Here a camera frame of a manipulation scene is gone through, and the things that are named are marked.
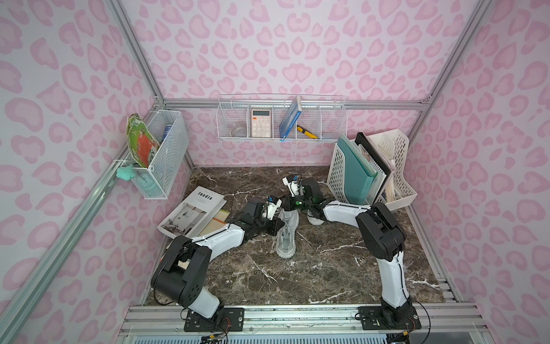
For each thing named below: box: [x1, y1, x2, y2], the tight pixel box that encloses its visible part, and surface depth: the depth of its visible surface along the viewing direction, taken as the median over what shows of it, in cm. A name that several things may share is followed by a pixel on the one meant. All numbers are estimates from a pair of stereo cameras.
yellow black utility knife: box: [296, 124, 318, 140], surface depth 100 cm
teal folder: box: [337, 134, 378, 206], surface depth 80 cm
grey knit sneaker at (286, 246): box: [276, 209, 300, 259], surface depth 89 cm
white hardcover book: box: [156, 185, 228, 239], surface depth 98 cm
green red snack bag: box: [126, 113, 160, 168], surface depth 75 cm
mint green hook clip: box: [116, 164, 136, 182], surface depth 64 cm
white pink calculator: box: [251, 108, 272, 138], surface depth 97 cm
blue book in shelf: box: [279, 95, 303, 142], surface depth 90 cm
